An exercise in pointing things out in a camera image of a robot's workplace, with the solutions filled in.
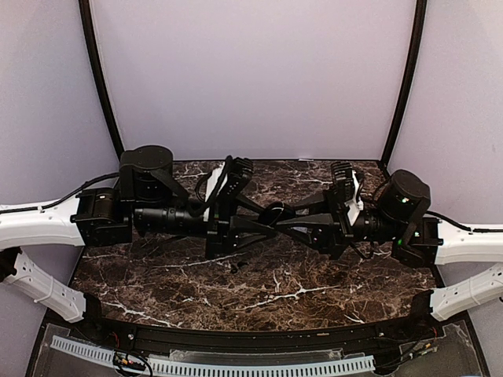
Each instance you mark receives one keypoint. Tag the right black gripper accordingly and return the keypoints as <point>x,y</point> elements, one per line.
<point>324,225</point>

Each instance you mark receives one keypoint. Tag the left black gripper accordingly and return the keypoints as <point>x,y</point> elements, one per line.
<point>226,228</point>

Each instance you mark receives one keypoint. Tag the black earbud charging case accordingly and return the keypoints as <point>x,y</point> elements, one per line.
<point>276,212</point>

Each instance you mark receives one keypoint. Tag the black wireless earbud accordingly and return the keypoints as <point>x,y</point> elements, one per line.
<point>236,267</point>

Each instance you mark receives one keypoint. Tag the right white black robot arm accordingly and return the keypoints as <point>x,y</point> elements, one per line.
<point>399,213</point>

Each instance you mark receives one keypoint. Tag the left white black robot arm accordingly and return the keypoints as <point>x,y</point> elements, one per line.
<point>145,199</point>

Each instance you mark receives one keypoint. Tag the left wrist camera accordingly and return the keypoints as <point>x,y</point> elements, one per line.
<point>224,184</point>

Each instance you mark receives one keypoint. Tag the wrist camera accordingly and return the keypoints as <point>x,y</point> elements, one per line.
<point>224,184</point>
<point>347,190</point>

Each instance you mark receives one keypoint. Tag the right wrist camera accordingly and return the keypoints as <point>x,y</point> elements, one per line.
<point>347,190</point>

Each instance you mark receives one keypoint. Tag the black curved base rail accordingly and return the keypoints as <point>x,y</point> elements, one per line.
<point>387,334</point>

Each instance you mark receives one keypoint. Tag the white slotted cable duct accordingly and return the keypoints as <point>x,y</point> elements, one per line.
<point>192,363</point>

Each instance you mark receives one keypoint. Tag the right black frame post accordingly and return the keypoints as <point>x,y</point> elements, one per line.
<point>406,84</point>

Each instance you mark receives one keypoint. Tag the black frame post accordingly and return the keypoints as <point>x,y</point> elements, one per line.
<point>406,84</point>
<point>99,77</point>

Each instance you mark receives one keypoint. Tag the left black frame post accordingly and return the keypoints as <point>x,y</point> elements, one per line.
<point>99,77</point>

